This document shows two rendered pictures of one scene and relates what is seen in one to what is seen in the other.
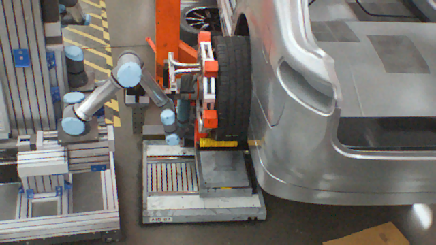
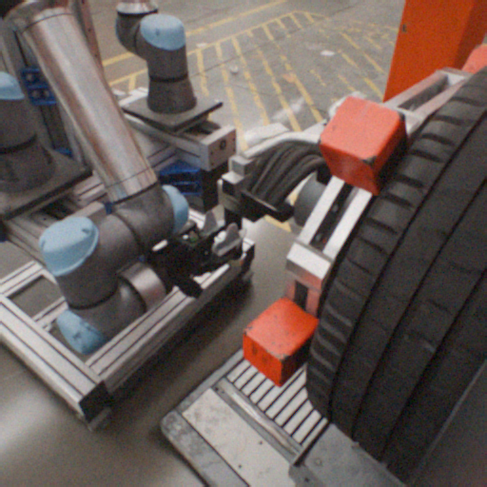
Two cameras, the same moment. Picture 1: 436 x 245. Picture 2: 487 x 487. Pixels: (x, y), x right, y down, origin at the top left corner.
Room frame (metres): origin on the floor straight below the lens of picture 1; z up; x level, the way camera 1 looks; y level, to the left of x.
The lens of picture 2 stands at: (2.26, -0.22, 1.37)
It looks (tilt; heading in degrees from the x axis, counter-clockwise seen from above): 42 degrees down; 52
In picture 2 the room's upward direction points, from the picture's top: straight up
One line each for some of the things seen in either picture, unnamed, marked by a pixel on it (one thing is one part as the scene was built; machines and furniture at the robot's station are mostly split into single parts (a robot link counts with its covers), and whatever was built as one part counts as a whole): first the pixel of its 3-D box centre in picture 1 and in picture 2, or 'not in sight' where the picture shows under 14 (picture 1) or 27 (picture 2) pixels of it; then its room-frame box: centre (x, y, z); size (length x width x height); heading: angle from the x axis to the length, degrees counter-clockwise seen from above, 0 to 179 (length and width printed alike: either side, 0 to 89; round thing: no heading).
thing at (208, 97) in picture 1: (204, 88); (388, 235); (2.83, 0.09, 0.85); 0.54 x 0.07 x 0.54; 9
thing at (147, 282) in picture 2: not in sight; (142, 285); (2.41, 0.25, 0.85); 0.08 x 0.05 x 0.08; 102
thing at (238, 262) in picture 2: not in sight; (233, 231); (2.63, 0.29, 0.83); 0.04 x 0.04 x 0.16
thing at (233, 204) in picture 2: (173, 94); (244, 196); (2.63, 0.26, 0.93); 0.09 x 0.05 x 0.05; 99
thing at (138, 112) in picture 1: (137, 109); not in sight; (3.41, 0.61, 0.21); 0.10 x 0.10 x 0.42; 9
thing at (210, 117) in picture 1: (210, 118); (281, 340); (2.52, 0.03, 0.85); 0.09 x 0.08 x 0.07; 9
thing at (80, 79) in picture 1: (75, 74); (170, 87); (2.84, 0.90, 0.87); 0.15 x 0.15 x 0.10
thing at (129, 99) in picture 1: (137, 88); not in sight; (3.38, 0.61, 0.44); 0.43 x 0.17 x 0.03; 9
